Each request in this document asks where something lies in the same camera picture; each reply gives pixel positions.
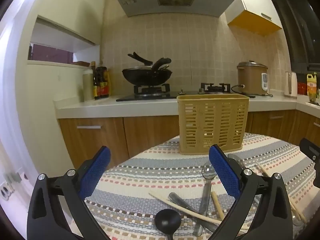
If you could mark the brown rice cooker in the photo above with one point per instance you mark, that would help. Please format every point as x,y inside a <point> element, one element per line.
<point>250,80</point>

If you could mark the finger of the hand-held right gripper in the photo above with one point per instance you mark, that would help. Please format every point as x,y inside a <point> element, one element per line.
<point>310,150</point>

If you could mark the metal knife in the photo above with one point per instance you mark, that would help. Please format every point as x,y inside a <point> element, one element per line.
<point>178,201</point>

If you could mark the striped woven table mat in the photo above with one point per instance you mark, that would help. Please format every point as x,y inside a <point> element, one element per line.
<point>150,170</point>

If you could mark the black burner grate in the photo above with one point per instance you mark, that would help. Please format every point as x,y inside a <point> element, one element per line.
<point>150,88</point>
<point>215,87</point>

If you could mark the yellow detergent bottle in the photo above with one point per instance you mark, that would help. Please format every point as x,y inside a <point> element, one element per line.
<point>312,82</point>

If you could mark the black wok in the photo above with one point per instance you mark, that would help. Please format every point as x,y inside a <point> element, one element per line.
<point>145,77</point>

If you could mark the wooden kitchen base cabinets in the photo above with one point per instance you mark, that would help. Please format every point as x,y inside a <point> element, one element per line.
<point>145,132</point>

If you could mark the red container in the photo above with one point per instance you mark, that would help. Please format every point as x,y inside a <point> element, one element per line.
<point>302,87</point>

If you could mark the white and yellow wall cabinet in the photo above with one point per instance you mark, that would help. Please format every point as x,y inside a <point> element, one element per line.
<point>255,20</point>

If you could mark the brown woven tray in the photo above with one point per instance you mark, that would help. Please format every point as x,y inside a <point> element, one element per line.
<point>81,63</point>

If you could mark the brown wooden chopstick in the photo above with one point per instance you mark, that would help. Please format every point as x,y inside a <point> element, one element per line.
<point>261,168</point>
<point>217,205</point>

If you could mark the black plastic ladle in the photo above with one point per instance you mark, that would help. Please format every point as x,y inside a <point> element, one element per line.
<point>167,221</point>

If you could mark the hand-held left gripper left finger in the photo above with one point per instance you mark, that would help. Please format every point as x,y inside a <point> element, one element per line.
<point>96,170</point>

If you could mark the slim dark sauce bottle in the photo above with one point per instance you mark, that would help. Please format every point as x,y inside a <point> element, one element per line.
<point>94,80</point>

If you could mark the large dark sauce bottle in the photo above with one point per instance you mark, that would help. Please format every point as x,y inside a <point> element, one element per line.
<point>102,82</point>

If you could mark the beige canister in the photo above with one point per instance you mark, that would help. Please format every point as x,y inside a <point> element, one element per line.
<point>88,85</point>

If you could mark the black glass gas stove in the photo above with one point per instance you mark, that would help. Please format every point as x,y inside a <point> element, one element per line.
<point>180,95</point>

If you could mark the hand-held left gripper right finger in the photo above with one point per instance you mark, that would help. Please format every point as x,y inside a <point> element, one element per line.
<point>225,172</point>

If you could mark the long pale wooden chopstick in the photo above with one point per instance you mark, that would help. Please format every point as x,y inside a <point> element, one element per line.
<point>175,204</point>

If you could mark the white electric kettle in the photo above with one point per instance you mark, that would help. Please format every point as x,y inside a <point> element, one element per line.
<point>291,85</point>

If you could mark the yellow oil bottle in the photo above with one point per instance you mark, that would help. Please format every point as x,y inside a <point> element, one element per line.
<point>109,82</point>

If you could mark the dark window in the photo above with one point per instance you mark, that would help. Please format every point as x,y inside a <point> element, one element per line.
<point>300,35</point>

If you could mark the metal spoon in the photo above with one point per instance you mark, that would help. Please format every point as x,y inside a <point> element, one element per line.
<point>207,192</point>
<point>236,158</point>

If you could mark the tan plastic utensil basket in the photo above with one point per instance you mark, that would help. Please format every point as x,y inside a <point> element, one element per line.
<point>212,122</point>

